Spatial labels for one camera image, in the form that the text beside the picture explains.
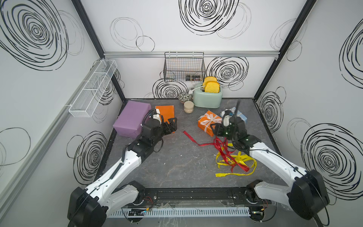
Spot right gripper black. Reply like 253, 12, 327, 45
210, 122, 238, 143

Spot orange box red ribbon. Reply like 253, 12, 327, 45
156, 106, 175, 123

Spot purple gift box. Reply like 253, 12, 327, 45
113, 101, 151, 139

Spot yellow ribbon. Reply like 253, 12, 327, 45
215, 145, 257, 177

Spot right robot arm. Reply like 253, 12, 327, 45
211, 107, 330, 227

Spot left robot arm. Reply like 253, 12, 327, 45
67, 118, 177, 227

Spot blue gift box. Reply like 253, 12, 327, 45
229, 107, 248, 123

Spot small jar with beige lid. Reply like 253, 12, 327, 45
183, 101, 194, 114

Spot front yellow sponge toast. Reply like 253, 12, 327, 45
204, 81, 220, 93

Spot yellow sponge toast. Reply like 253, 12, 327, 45
203, 76, 217, 86
204, 81, 220, 93

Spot patterned ceramic bowl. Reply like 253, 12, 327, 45
178, 92, 192, 103

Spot rear yellow sponge toast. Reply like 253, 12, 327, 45
203, 76, 217, 86

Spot mint green toaster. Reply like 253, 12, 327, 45
193, 83, 223, 109

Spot spice jars in basket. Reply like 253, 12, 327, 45
185, 75, 201, 82

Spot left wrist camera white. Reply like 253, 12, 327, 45
152, 108, 164, 124

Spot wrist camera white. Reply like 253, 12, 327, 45
221, 110, 233, 127
152, 108, 164, 124

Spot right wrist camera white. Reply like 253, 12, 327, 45
221, 110, 233, 127

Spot black wire basket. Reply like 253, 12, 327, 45
163, 52, 206, 82

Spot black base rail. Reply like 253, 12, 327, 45
113, 187, 308, 206

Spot white mesh wall shelf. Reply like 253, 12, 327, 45
69, 59, 117, 118

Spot grey slotted cable duct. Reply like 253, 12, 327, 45
109, 207, 251, 218

